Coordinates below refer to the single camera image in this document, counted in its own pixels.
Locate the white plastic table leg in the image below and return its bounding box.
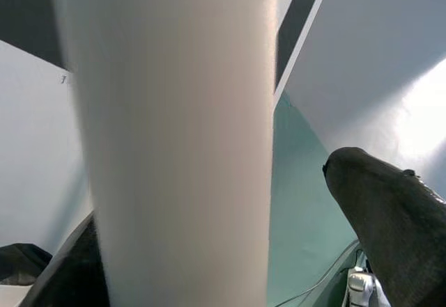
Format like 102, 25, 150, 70
48, 0, 279, 307

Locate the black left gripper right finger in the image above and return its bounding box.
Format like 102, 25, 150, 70
322, 146, 446, 307

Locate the thin black wall cable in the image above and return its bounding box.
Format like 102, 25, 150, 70
268, 239, 362, 307

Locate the black plastic sheet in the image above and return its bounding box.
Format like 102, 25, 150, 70
0, 242, 54, 286

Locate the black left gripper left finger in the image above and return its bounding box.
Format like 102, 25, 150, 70
24, 210, 113, 307

